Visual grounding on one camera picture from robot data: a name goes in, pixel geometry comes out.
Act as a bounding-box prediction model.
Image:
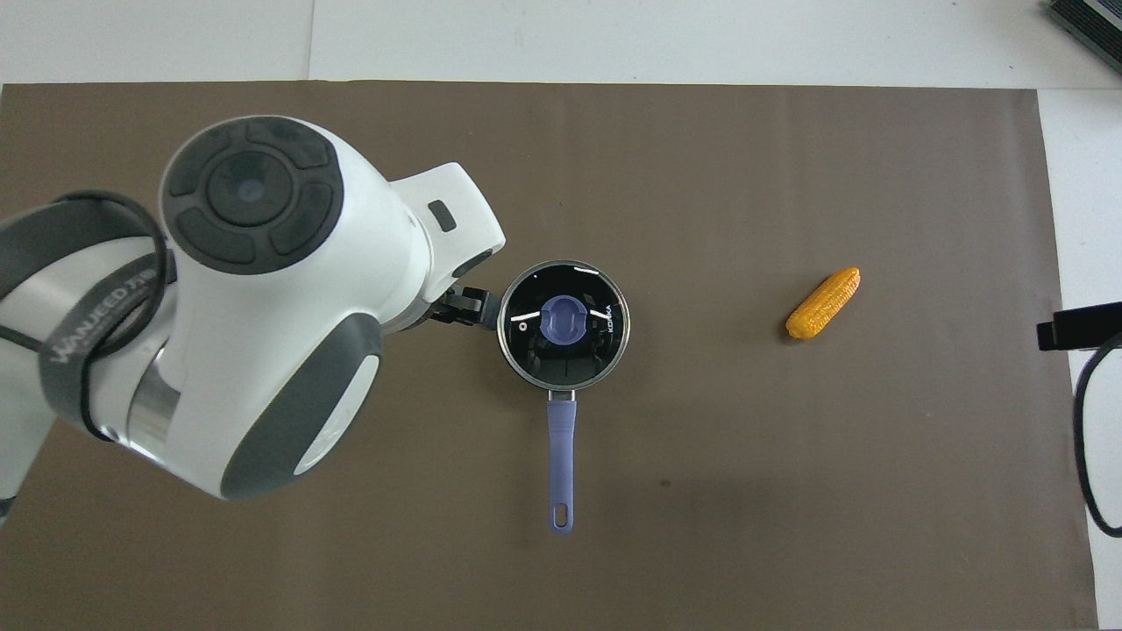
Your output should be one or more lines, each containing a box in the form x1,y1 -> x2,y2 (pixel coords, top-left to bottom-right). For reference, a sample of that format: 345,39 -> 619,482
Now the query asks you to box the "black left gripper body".
428,287 -> 465,328

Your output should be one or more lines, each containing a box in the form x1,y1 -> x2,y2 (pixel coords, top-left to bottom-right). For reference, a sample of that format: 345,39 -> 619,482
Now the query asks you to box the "glass lid with blue knob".
497,260 -> 630,391

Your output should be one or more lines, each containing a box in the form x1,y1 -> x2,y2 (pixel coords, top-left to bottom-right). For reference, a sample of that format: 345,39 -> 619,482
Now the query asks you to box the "yellow corn cob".
785,266 -> 862,341

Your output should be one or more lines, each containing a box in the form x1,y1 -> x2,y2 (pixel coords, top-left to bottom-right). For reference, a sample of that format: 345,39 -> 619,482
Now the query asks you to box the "dark ribbed device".
1041,0 -> 1122,50

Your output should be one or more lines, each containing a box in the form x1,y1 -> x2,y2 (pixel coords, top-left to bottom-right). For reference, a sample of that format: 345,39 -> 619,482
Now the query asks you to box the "brown table mat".
0,81 -> 1102,631

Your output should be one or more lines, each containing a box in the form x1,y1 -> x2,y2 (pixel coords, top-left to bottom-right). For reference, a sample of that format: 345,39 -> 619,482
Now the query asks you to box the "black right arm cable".
1073,333 -> 1122,538

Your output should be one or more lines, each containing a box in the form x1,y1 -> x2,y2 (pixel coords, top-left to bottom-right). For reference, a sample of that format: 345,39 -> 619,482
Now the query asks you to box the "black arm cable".
0,190 -> 176,441
1073,333 -> 1122,538

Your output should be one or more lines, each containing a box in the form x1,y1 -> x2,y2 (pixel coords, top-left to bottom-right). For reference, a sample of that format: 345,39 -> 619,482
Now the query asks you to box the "dark blue pot with handle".
496,259 -> 631,536

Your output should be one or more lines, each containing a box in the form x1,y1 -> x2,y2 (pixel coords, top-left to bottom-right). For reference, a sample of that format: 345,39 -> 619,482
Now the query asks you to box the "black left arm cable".
0,190 -> 176,441

